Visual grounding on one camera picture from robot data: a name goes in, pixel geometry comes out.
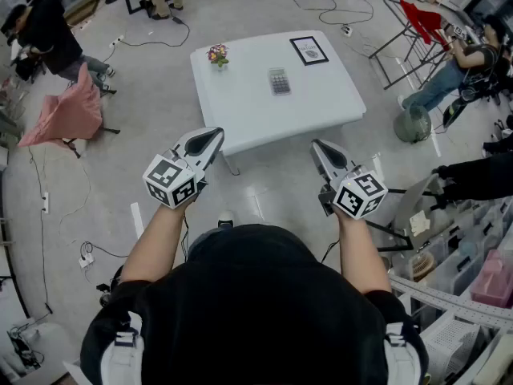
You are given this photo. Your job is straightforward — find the black metal rack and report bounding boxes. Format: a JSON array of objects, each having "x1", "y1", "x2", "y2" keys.
[{"x1": 368, "y1": 0, "x2": 446, "y2": 91}]

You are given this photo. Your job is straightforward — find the white backpack strap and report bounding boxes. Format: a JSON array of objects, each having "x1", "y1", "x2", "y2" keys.
[
  {"x1": 99, "y1": 313, "x2": 145, "y2": 385},
  {"x1": 382, "y1": 322, "x2": 420, "y2": 385}
]

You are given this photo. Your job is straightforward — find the person's right forearm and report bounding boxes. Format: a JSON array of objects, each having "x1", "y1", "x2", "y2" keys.
[{"x1": 332, "y1": 209, "x2": 394, "y2": 296}]

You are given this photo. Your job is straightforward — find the row of clear storage boxes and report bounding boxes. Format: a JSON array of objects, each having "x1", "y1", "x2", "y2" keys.
[{"x1": 392, "y1": 197, "x2": 513, "y2": 296}]

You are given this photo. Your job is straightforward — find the pink cloth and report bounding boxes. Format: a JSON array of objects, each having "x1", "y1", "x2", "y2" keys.
[{"x1": 17, "y1": 62, "x2": 105, "y2": 149}]

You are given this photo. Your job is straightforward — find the red cloth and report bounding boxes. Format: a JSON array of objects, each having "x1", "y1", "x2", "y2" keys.
[{"x1": 399, "y1": 0, "x2": 446, "y2": 47}]

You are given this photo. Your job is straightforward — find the pink storage box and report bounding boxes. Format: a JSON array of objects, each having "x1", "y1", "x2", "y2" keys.
[{"x1": 470, "y1": 249, "x2": 513, "y2": 309}]

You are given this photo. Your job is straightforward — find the white plastic basket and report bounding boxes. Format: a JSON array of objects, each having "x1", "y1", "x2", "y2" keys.
[{"x1": 419, "y1": 314, "x2": 481, "y2": 383}]

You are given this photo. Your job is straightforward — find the black picture frame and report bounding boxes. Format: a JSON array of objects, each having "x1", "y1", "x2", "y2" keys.
[{"x1": 289, "y1": 35, "x2": 330, "y2": 67}]

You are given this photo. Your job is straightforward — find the potted purple flowers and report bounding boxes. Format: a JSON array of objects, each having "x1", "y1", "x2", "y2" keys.
[{"x1": 205, "y1": 43, "x2": 231, "y2": 72}]

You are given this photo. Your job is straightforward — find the person's black shirt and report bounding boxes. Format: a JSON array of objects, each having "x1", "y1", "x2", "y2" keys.
[{"x1": 79, "y1": 222, "x2": 430, "y2": 385}]

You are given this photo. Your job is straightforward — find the grey folding chair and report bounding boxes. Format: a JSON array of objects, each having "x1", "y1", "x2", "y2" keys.
[{"x1": 366, "y1": 172, "x2": 446, "y2": 253}]

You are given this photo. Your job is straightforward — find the black chair stand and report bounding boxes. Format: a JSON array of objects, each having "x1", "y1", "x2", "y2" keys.
[{"x1": 59, "y1": 125, "x2": 122, "y2": 160}]

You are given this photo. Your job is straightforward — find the black floor cable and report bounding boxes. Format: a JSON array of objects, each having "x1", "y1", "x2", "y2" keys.
[
  {"x1": 289, "y1": 0, "x2": 375, "y2": 28},
  {"x1": 119, "y1": 13, "x2": 192, "y2": 49}
]

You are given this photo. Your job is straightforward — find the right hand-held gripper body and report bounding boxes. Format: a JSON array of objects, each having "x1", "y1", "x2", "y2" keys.
[{"x1": 318, "y1": 162, "x2": 390, "y2": 221}]

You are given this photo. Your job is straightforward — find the person's left forearm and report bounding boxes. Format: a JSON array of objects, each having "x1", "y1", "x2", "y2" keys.
[{"x1": 119, "y1": 202, "x2": 188, "y2": 285}]

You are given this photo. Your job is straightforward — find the white gloves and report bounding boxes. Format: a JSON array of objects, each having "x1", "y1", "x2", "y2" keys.
[{"x1": 408, "y1": 210, "x2": 431, "y2": 237}]

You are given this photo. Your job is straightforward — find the grey calculator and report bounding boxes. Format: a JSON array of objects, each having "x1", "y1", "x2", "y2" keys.
[{"x1": 267, "y1": 67, "x2": 293, "y2": 97}]

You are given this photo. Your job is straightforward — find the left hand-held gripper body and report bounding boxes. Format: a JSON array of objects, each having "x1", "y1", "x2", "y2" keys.
[{"x1": 142, "y1": 147, "x2": 210, "y2": 210}]

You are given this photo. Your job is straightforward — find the grey metal shelf rail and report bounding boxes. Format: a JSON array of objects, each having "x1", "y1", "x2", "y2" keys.
[{"x1": 389, "y1": 274, "x2": 513, "y2": 333}]

